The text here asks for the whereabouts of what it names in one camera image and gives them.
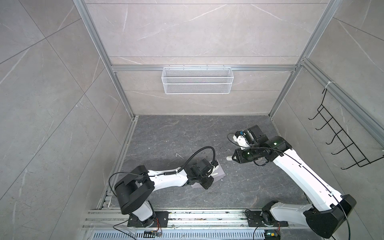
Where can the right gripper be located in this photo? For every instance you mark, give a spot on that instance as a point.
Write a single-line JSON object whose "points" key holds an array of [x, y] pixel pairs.
{"points": [[240, 158]]}

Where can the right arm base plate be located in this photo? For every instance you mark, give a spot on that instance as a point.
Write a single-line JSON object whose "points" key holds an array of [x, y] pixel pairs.
{"points": [[256, 218]]}

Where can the grey purple envelope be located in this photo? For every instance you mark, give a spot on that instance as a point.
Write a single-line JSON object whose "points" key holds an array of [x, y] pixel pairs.
{"points": [[217, 174]]}

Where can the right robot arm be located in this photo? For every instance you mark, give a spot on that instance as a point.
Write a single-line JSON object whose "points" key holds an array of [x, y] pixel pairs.
{"points": [[327, 210]]}

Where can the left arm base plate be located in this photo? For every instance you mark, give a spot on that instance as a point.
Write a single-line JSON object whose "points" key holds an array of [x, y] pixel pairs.
{"points": [[159, 218]]}

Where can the white vented cable duct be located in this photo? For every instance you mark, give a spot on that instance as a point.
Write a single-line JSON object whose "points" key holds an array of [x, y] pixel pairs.
{"points": [[248, 234]]}

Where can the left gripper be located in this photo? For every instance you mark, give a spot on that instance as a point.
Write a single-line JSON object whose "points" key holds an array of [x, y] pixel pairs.
{"points": [[208, 184]]}

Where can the black wire hook rack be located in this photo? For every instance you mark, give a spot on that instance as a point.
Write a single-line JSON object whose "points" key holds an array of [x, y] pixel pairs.
{"points": [[339, 133]]}

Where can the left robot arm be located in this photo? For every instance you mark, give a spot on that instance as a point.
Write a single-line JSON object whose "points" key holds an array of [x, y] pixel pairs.
{"points": [[134, 189]]}

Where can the aluminium rail frame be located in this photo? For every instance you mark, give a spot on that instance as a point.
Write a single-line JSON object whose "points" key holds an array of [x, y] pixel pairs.
{"points": [[178, 219]]}

